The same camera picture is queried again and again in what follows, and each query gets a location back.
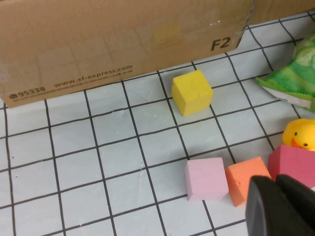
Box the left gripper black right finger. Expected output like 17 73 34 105
276 174 315 221

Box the green Lay's chip bag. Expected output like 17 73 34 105
255 31 315 113

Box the pink foam cube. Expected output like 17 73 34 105
184 157 230 202

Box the yellow foam cube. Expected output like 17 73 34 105
171 69 214 117

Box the cardboard box with F2 print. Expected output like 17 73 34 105
0 0 257 109

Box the yellow rubber duck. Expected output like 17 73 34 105
282 118 315 151

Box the cardboard box with clear tape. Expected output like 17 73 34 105
250 0 315 26

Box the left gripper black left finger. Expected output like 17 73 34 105
245 175 315 236

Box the red foam cube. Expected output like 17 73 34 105
268 144 315 190

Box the orange foam cube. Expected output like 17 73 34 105
225 156 272 207

